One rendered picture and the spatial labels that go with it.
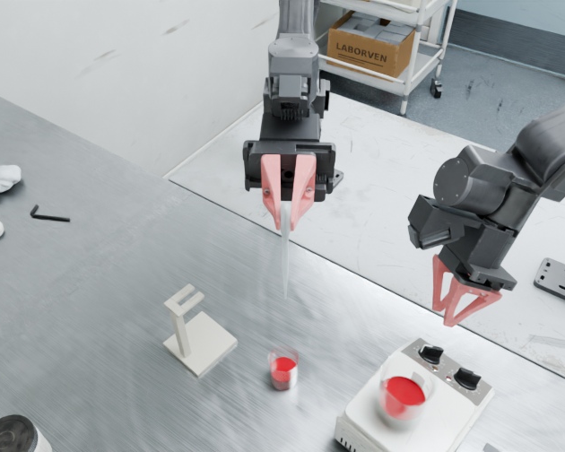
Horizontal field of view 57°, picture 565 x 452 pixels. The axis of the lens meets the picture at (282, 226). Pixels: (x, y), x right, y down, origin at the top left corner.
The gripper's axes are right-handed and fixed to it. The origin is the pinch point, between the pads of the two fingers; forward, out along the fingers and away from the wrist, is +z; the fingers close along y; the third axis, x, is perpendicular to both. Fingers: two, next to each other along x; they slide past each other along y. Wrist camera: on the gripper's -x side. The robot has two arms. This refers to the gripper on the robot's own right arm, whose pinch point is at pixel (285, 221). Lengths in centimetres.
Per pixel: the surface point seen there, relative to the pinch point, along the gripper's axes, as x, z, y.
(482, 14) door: 97, -281, 107
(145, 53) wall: 56, -143, -59
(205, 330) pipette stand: 31.5, -7.1, -12.6
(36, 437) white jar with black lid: 25.9, 12.7, -29.7
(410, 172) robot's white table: 32, -48, 24
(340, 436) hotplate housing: 29.4, 9.3, 7.5
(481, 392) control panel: 27.8, 3.1, 26.3
